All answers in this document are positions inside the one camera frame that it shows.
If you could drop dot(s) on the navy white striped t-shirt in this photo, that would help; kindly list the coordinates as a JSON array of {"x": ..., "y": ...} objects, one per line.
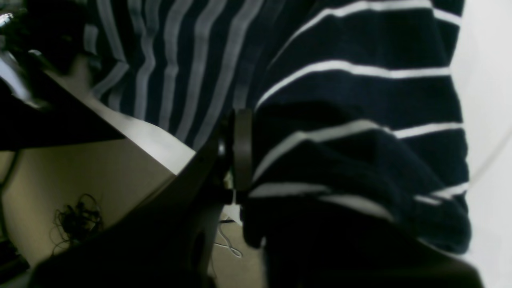
[{"x": 359, "y": 150}]

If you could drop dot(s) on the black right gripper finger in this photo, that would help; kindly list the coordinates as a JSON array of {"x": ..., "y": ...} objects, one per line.
[{"x": 165, "y": 242}]

